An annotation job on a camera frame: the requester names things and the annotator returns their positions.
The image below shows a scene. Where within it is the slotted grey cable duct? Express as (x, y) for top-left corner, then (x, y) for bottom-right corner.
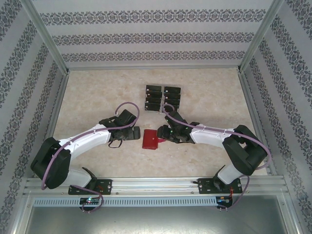
(33, 196), (217, 207)

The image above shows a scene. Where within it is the group of black packets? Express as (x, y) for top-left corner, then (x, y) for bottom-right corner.
(143, 83), (183, 116)

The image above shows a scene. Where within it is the grey sheet metal panel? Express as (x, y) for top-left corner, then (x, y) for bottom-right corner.
(23, 195), (297, 234)

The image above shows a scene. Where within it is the aluminium frame rail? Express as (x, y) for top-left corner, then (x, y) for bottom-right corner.
(34, 70), (70, 180)
(67, 66), (241, 72)
(240, 72), (273, 175)

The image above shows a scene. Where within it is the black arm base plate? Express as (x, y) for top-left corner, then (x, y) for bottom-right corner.
(198, 177), (242, 195)
(68, 179), (113, 195)

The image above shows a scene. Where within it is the aluminium frame post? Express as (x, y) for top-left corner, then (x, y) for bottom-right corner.
(237, 0), (286, 73)
(23, 0), (70, 74)

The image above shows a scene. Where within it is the red card holder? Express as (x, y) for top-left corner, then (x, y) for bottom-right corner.
(142, 129), (167, 150)

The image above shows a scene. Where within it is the aluminium mounting rail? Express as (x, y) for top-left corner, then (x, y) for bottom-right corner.
(24, 177), (286, 195)

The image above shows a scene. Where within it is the small circuit board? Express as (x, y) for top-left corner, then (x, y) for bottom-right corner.
(79, 197), (101, 205)
(216, 196), (234, 208)

